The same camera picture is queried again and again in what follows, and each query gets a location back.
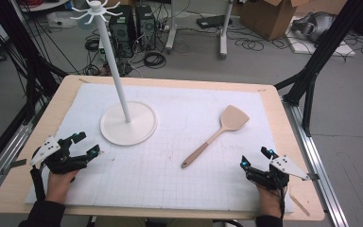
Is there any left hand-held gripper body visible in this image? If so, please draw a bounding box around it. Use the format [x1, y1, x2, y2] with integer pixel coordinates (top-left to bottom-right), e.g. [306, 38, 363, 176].
[29, 135, 89, 175]

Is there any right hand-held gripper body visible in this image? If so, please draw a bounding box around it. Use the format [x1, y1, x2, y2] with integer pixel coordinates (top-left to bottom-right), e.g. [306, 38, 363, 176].
[245, 154, 312, 191]

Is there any wooden spatula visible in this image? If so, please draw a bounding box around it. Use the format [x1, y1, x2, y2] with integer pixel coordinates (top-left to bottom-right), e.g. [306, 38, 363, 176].
[181, 104, 251, 169]

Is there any white hook stand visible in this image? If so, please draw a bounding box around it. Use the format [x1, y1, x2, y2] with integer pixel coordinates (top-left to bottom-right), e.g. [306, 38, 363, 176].
[70, 0, 159, 147]

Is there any person's left hand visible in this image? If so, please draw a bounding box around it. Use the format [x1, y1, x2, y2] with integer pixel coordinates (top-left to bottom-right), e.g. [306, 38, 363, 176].
[44, 167, 80, 204]

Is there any person's right hand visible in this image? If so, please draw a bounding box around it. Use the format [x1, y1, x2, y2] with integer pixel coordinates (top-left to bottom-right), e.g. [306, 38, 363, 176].
[256, 184, 285, 219]

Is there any white grid mat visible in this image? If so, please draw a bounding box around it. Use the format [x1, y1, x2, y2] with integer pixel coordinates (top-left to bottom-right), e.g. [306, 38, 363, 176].
[25, 82, 295, 214]

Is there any black computer tower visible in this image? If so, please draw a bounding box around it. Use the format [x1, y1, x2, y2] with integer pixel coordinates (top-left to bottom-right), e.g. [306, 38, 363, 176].
[135, 4, 157, 51]
[108, 4, 136, 59]

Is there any white foam board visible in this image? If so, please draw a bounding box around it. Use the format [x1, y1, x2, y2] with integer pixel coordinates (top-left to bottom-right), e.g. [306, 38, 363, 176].
[285, 15, 357, 59]

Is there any white stand leg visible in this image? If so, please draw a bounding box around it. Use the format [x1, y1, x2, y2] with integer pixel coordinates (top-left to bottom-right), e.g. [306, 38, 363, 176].
[218, 0, 234, 61]
[164, 0, 179, 54]

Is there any grey bag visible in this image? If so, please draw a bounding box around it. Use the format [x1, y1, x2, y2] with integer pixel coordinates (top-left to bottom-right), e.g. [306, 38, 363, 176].
[291, 11, 337, 44]

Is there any cardboard box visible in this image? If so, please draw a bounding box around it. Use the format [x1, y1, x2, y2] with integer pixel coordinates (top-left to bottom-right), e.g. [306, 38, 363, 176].
[239, 0, 310, 41]

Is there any black flat device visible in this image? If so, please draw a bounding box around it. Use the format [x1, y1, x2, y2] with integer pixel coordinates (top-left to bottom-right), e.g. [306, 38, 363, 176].
[196, 14, 233, 30]

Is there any black strap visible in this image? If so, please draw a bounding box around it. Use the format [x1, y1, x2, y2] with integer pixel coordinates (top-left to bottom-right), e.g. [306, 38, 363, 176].
[29, 167, 47, 201]

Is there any black metal frame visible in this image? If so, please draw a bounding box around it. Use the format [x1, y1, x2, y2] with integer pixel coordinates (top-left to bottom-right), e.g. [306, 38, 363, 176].
[273, 0, 363, 137]
[0, 0, 69, 178]

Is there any coiled black cable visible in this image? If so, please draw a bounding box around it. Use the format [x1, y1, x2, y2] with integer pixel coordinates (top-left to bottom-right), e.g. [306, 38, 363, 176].
[143, 50, 167, 70]

